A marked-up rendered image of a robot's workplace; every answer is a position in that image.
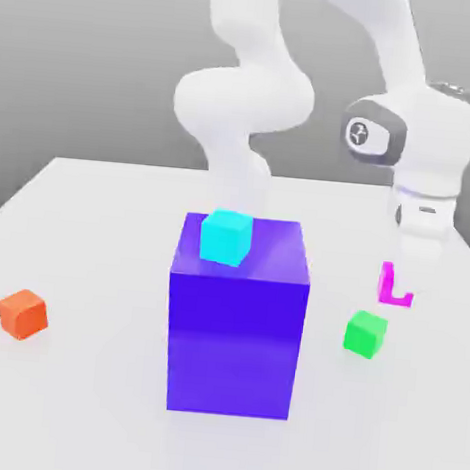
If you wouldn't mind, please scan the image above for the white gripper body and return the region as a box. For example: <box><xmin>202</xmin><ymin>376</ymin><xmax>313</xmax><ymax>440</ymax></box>
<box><xmin>392</xmin><ymin>229</ymin><xmax>448</xmax><ymax>297</ymax></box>

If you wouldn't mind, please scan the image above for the small magenta cube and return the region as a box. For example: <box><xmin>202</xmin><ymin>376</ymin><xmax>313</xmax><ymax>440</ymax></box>
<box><xmin>376</xmin><ymin>260</ymin><xmax>417</xmax><ymax>309</ymax></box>

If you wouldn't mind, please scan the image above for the small green cube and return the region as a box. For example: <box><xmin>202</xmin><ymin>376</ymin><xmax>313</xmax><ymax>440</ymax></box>
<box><xmin>341</xmin><ymin>308</ymin><xmax>390</xmax><ymax>362</ymax></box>

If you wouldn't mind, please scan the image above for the small cyan cube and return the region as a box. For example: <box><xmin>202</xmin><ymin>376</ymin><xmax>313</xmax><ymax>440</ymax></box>
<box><xmin>196</xmin><ymin>206</ymin><xmax>256</xmax><ymax>269</ymax></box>

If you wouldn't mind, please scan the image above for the small orange cube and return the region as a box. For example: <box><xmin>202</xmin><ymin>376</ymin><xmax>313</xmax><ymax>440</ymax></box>
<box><xmin>0</xmin><ymin>286</ymin><xmax>52</xmax><ymax>343</ymax></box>

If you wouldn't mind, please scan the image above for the large purple box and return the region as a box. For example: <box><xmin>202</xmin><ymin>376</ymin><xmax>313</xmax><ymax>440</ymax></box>
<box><xmin>157</xmin><ymin>210</ymin><xmax>316</xmax><ymax>423</ymax></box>

